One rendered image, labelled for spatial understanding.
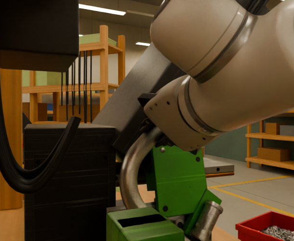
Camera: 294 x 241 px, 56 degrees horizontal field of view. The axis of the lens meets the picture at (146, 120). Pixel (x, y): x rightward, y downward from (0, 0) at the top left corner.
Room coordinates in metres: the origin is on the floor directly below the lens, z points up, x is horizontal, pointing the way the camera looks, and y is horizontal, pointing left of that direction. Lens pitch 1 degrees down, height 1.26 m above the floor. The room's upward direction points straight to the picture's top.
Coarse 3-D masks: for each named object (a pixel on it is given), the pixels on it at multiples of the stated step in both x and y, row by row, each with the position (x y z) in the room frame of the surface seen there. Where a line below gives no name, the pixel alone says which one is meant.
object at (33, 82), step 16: (80, 48) 3.25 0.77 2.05; (96, 48) 3.17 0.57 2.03; (112, 48) 3.40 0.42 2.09; (80, 64) 3.26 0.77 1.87; (32, 80) 3.59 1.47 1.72; (48, 80) 3.56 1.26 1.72; (64, 80) 3.85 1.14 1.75; (80, 80) 3.26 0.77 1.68; (32, 96) 3.59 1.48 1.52; (32, 112) 3.59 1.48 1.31; (64, 112) 3.46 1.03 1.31; (80, 112) 3.39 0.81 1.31; (96, 112) 3.32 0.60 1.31
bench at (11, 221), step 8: (16, 208) 1.14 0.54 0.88; (0, 216) 1.06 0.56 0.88; (8, 216) 1.06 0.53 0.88; (16, 216) 1.06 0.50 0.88; (0, 224) 0.98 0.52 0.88; (8, 224) 0.98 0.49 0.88; (16, 224) 0.98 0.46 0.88; (0, 232) 0.91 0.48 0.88; (8, 232) 0.91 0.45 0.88; (16, 232) 0.91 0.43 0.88; (0, 240) 0.85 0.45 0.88; (8, 240) 0.85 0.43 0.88; (16, 240) 0.85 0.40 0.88
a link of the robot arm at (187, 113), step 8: (184, 80) 0.34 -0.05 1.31; (184, 88) 0.32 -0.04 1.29; (184, 96) 0.32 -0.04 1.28; (184, 104) 0.32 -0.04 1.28; (184, 112) 0.32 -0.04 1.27; (192, 112) 0.31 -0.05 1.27; (192, 120) 0.32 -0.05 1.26; (200, 120) 0.31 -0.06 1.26; (200, 128) 0.32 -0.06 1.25; (208, 128) 0.31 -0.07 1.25
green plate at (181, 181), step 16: (160, 160) 0.55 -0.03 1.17; (176, 160) 0.56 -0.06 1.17; (192, 160) 0.58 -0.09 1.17; (160, 176) 0.54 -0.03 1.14; (176, 176) 0.55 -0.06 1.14; (192, 176) 0.57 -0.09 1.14; (160, 192) 0.53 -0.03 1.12; (176, 192) 0.55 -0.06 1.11; (192, 192) 0.56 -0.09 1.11; (160, 208) 0.52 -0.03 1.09; (176, 208) 0.54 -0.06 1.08; (192, 208) 0.55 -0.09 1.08
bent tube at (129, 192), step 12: (144, 132) 0.49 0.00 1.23; (156, 132) 0.48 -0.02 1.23; (144, 144) 0.47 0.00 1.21; (132, 156) 0.46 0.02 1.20; (144, 156) 0.47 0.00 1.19; (120, 168) 0.46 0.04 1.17; (132, 168) 0.45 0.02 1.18; (120, 180) 0.45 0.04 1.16; (132, 180) 0.45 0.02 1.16; (120, 192) 0.45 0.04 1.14; (132, 192) 0.44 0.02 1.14; (132, 204) 0.44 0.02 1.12; (144, 204) 0.45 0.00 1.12
